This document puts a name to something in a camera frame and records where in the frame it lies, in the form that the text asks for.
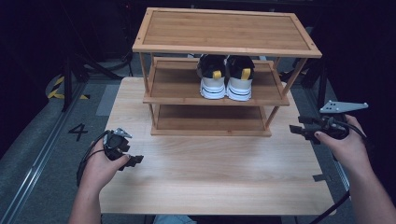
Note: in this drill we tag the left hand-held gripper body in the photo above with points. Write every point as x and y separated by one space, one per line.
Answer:
115 146

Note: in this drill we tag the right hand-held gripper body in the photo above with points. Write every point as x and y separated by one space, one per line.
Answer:
334 129

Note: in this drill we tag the navy and white sneaker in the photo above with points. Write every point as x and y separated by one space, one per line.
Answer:
212 85
239 87

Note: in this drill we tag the wooden shoe rack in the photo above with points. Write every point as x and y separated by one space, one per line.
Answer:
224 31

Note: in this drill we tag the person's left hand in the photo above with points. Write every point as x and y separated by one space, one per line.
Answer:
99 171

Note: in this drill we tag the person's right hand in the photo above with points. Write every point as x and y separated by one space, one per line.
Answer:
348 152

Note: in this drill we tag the black metal stand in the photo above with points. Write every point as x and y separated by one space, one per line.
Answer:
67 87

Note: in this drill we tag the metal floor rail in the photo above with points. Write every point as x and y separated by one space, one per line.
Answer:
31 174

